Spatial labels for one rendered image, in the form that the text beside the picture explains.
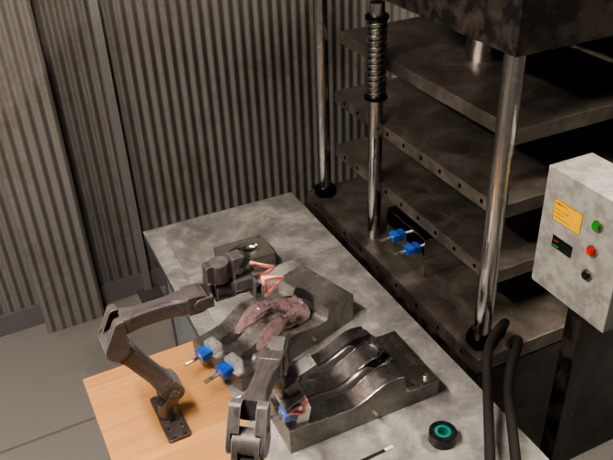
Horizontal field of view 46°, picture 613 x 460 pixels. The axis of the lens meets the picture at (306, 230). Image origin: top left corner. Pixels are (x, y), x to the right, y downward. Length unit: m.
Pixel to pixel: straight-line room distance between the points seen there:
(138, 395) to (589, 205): 1.46
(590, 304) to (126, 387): 1.43
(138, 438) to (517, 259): 1.33
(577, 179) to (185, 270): 1.52
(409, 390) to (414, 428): 0.11
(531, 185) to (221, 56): 1.90
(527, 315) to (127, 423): 1.40
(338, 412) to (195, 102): 2.10
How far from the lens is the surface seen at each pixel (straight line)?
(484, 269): 2.31
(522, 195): 2.35
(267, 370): 1.77
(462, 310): 2.65
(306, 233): 3.02
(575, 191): 2.11
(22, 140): 3.50
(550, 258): 2.26
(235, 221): 3.14
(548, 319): 2.67
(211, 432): 2.23
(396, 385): 2.17
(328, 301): 2.46
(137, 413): 2.33
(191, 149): 3.86
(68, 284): 3.89
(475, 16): 2.04
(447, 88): 2.44
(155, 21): 3.60
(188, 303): 2.01
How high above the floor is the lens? 2.43
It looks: 32 degrees down
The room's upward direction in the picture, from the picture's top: 3 degrees counter-clockwise
